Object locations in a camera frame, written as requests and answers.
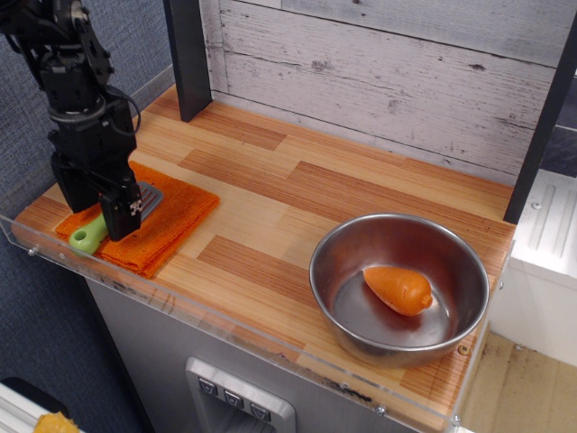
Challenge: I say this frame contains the folded orange cloth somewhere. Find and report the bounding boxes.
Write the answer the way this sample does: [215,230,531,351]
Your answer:
[55,160,221,280]

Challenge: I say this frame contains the white ribbed side unit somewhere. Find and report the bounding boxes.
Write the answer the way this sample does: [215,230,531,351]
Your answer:
[488,170,576,365]

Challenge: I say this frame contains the grey toy fridge cabinet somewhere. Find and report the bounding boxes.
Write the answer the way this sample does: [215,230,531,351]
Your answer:
[88,281,407,432]

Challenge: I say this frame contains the dark shelf post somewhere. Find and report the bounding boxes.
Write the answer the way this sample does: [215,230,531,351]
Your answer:
[163,0,213,122]
[503,17,576,224]

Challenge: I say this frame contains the silver metal bowl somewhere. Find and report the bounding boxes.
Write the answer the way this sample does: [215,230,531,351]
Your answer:
[309,214,490,367]

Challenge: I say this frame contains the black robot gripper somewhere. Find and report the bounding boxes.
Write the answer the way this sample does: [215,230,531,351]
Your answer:
[49,97,142,241]

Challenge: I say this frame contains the clear acrylic table guard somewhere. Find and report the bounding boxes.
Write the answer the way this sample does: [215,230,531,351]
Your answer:
[10,90,513,432]

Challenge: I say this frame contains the silver dispenser button panel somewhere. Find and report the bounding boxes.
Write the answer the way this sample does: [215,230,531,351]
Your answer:
[186,356,297,432]

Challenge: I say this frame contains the dark left shelf post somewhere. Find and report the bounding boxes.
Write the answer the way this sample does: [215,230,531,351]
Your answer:
[163,0,213,122]

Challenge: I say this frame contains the orange plastic carrot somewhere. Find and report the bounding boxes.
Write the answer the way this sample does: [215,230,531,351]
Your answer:
[362,266,433,317]

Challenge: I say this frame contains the green handled grey spatula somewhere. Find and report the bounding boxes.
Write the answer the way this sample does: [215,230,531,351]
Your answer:
[69,181,164,254]

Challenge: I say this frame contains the dark right shelf post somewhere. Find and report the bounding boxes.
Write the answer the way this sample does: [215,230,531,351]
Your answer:
[503,17,576,224]

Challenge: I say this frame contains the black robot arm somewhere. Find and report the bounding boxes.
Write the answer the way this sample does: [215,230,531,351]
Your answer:
[1,1,143,241]

